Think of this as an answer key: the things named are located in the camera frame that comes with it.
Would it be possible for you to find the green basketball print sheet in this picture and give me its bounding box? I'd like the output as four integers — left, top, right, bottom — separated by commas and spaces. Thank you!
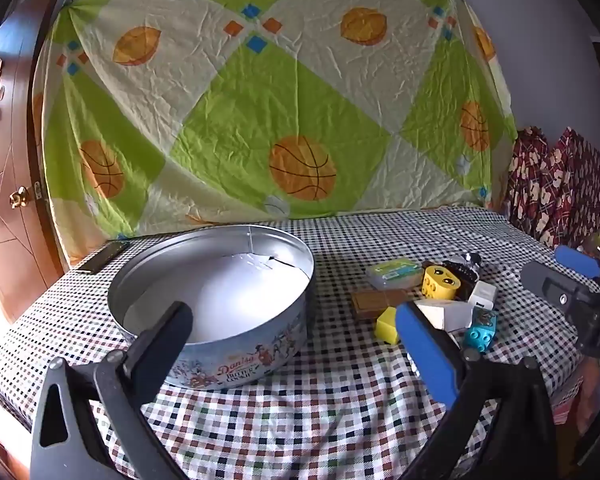
32, 0, 518, 267

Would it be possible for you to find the green floss pick box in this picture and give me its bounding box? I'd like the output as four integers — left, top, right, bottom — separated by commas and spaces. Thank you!
365, 257, 426, 291

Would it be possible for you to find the white paper box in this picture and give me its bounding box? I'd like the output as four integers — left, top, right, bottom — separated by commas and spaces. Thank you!
412, 299, 473, 333

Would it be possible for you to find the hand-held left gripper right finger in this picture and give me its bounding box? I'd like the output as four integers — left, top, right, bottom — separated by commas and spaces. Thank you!
395, 301, 573, 480

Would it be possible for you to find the yellow face toy block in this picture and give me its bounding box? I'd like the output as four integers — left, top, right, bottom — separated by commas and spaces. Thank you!
421, 266, 463, 301

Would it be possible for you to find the blue bear toy block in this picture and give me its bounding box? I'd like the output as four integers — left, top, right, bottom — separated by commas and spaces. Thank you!
462, 307, 498, 356

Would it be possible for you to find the yellow cube block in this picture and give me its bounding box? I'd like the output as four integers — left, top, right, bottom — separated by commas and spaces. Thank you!
375, 306, 401, 345

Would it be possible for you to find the black ridged object with foil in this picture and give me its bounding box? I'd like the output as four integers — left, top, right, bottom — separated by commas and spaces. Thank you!
442, 259, 481, 291

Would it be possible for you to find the white charger plug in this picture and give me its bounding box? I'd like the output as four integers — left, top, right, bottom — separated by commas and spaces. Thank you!
467, 281, 497, 313

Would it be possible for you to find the brass door handle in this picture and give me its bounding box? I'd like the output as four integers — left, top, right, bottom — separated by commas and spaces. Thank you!
7, 185, 43, 211

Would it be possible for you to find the brown wooden door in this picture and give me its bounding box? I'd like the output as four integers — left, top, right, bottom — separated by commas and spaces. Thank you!
0, 0, 73, 323

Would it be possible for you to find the checkered tablecloth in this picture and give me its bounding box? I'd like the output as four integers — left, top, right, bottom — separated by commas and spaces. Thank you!
0, 205, 598, 480

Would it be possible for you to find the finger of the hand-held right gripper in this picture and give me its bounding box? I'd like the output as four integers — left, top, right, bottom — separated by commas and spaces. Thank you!
521, 260, 589, 307
554, 245, 600, 287

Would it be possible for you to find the round metal cookie tin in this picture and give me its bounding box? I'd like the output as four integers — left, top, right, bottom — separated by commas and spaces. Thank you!
107, 225, 315, 390

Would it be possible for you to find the red plaid teddy print cloth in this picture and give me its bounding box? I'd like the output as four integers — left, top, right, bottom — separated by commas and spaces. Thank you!
502, 125, 600, 251

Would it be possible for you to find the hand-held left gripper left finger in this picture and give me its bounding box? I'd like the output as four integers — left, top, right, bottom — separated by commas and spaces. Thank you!
29, 301, 195, 480

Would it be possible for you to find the brown case with rubber band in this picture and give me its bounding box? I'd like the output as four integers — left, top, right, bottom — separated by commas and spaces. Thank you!
351, 290, 411, 320

